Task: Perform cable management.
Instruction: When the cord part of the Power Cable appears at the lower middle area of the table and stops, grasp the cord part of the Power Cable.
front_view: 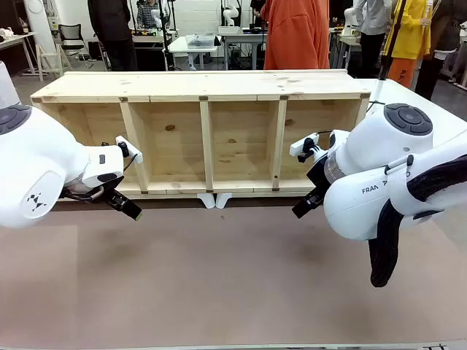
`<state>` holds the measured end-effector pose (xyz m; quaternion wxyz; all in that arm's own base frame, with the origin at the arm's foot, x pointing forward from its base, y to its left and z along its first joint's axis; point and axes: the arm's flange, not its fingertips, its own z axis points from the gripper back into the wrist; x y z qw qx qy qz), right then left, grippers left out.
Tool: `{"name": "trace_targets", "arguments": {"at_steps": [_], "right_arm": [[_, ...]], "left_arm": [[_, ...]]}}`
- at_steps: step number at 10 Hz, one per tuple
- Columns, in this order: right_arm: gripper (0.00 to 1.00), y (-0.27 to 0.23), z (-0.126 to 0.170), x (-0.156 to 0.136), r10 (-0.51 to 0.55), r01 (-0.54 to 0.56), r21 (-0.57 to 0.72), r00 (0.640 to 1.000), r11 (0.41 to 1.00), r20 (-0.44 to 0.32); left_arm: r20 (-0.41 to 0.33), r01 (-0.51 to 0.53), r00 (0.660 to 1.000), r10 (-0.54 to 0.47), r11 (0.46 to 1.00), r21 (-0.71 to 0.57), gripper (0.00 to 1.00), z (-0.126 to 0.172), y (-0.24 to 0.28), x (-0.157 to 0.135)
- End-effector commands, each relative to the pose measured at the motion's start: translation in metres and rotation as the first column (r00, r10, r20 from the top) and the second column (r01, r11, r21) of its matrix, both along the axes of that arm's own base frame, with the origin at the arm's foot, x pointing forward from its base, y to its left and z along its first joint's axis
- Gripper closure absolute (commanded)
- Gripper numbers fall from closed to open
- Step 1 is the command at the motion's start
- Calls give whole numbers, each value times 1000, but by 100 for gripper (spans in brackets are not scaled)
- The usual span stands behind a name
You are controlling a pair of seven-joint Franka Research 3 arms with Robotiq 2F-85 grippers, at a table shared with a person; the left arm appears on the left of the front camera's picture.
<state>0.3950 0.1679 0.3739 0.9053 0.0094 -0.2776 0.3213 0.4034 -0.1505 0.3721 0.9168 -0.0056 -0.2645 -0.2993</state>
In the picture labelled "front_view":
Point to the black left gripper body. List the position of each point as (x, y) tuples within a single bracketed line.
[(114, 193)]

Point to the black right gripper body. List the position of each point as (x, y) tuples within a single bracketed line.
[(321, 178)]

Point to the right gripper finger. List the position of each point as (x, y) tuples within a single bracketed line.
[(304, 208), (314, 195)]

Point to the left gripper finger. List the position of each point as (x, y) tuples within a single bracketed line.
[(133, 205), (129, 212)]

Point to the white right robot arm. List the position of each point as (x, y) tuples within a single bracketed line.
[(365, 204)]

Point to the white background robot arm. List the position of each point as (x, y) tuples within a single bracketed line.
[(230, 12), (351, 20)]

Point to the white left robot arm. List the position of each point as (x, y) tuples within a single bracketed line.
[(36, 164)]

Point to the white plastic shelf foot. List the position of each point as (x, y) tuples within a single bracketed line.
[(207, 200), (222, 200)]

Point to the light wooden shelf unit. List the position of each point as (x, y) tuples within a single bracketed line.
[(237, 87)]

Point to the person in orange hoodie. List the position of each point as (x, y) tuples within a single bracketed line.
[(295, 36)]

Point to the person in brown jacket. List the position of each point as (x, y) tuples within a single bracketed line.
[(428, 73)]

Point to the white wooden stool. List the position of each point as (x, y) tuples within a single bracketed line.
[(49, 56)]

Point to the person in black clothes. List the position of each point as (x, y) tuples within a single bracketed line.
[(113, 36)]

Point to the black and yellow tripod pole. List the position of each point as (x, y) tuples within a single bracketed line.
[(392, 36)]

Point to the white background desk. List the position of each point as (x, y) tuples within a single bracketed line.
[(178, 47)]

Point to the grey background desk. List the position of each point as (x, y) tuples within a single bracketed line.
[(242, 35)]

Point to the black mesh office chair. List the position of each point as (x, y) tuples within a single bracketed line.
[(71, 34)]

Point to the black stand pole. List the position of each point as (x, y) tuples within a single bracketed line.
[(166, 36)]

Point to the person in grey jacket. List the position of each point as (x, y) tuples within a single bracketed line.
[(372, 18)]

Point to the person in yellow jacket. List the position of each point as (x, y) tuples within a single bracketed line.
[(408, 33)]

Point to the clear plastic storage box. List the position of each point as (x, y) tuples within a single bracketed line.
[(200, 41)]

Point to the person in plaid shirt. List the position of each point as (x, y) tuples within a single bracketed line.
[(147, 14)]

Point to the white side table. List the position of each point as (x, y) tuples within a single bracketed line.
[(16, 39)]

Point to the tall white column appliance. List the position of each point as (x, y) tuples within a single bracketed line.
[(38, 22)]

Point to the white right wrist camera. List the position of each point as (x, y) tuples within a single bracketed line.
[(303, 144)]

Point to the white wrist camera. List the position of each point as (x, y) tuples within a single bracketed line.
[(303, 144), (134, 150)]

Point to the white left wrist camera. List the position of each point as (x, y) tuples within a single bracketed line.
[(134, 150)]

